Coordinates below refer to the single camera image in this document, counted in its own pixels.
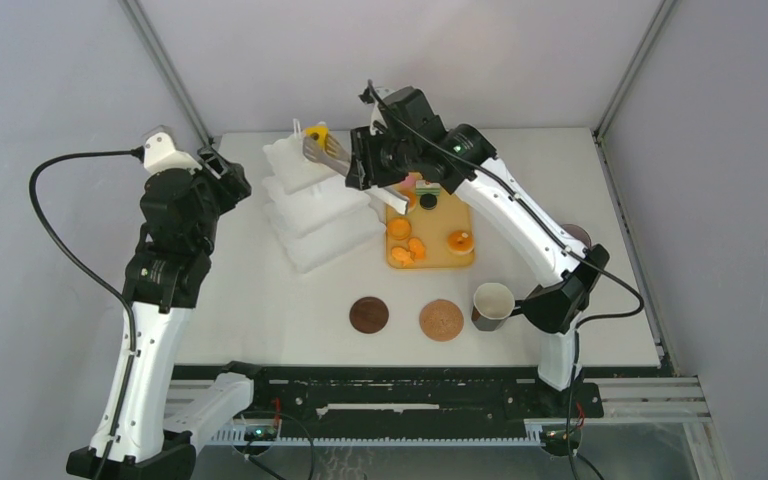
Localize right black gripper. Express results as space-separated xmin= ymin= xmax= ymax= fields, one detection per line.
xmin=345 ymin=125 xmax=418 ymax=192

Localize metal serving tongs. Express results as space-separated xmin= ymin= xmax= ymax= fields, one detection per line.
xmin=302 ymin=134 xmax=405 ymax=215

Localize yellow cake slice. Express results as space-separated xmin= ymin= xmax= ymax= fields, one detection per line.
xmin=304 ymin=122 xmax=330 ymax=150

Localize white three-tier dessert stand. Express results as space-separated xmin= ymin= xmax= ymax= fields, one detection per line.
xmin=262 ymin=119 xmax=384 ymax=274

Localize orange fish cookie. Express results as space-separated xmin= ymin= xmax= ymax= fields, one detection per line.
xmin=408 ymin=237 xmax=426 ymax=260
xmin=390 ymin=246 xmax=414 ymax=267

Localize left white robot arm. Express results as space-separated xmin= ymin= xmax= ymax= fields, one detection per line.
xmin=66 ymin=147 xmax=273 ymax=479

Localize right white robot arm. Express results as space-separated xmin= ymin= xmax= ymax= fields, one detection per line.
xmin=346 ymin=122 xmax=610 ymax=416

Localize pink macaron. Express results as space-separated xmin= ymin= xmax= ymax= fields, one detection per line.
xmin=399 ymin=174 xmax=417 ymax=190

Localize orange donut left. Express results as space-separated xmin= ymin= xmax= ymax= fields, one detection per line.
xmin=400 ymin=191 xmax=418 ymax=214

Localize green white cake piece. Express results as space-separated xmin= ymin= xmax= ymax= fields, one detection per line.
xmin=414 ymin=179 xmax=442 ymax=196

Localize orange egg tart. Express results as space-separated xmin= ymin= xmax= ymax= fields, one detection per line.
xmin=386 ymin=217 xmax=412 ymax=241

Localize black sandwich cookie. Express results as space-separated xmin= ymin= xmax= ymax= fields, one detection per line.
xmin=418 ymin=194 xmax=438 ymax=211

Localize yellow serving tray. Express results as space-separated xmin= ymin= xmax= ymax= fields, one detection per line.
xmin=384 ymin=189 xmax=475 ymax=271

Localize dark wooden coaster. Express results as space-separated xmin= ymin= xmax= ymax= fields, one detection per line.
xmin=349 ymin=296 xmax=389 ymax=334

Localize woven rattan coaster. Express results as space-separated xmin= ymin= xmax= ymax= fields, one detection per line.
xmin=419 ymin=299 xmax=464 ymax=342

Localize black mug white interior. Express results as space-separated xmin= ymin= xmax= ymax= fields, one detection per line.
xmin=471 ymin=282 xmax=525 ymax=332

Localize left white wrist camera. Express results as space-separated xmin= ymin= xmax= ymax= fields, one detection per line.
xmin=142 ymin=125 xmax=201 ymax=175

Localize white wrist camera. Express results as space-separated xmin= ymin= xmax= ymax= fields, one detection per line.
xmin=142 ymin=125 xmax=201 ymax=175
xmin=358 ymin=86 xmax=446 ymax=139

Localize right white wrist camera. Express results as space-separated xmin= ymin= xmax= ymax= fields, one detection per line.
xmin=358 ymin=86 xmax=446 ymax=139

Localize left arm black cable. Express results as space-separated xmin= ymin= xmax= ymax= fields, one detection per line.
xmin=28 ymin=146 xmax=147 ymax=480

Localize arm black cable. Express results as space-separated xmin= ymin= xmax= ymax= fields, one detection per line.
xmin=357 ymin=79 xmax=646 ymax=333
xmin=28 ymin=146 xmax=147 ymax=480

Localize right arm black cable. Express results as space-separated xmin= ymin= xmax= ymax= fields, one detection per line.
xmin=357 ymin=79 xmax=646 ymax=333

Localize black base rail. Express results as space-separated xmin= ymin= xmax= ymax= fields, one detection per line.
xmin=173 ymin=362 xmax=605 ymax=442

